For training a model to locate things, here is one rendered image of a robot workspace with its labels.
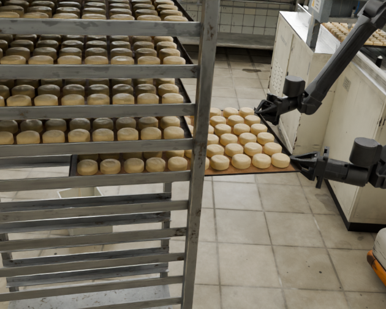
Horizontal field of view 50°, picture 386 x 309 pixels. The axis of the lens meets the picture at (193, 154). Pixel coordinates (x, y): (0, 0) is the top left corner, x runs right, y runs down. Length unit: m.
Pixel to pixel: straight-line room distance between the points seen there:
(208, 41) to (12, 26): 0.38
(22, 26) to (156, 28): 0.25
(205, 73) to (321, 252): 1.66
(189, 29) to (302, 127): 2.10
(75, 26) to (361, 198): 1.91
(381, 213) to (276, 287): 0.78
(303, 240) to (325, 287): 0.34
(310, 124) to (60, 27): 2.26
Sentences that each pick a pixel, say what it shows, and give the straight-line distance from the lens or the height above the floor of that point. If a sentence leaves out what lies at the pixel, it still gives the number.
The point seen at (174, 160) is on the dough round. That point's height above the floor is 0.97.
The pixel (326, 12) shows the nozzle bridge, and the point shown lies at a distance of 2.70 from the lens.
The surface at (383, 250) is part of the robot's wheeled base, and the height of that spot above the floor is 0.21.
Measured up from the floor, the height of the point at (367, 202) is 0.23.
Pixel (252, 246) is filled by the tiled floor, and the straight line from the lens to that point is 2.32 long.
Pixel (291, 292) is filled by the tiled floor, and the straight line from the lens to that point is 2.14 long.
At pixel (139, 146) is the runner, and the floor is 1.05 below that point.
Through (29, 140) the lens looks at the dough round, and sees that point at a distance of 1.02.
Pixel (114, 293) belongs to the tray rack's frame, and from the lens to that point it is 1.85.
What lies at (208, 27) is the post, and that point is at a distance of 0.87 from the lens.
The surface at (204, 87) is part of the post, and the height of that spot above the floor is 1.21.
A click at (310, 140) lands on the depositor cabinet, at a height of 0.24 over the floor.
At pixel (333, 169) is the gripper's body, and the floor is 0.97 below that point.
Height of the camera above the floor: 1.52
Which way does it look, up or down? 30 degrees down
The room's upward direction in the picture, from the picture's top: 4 degrees clockwise
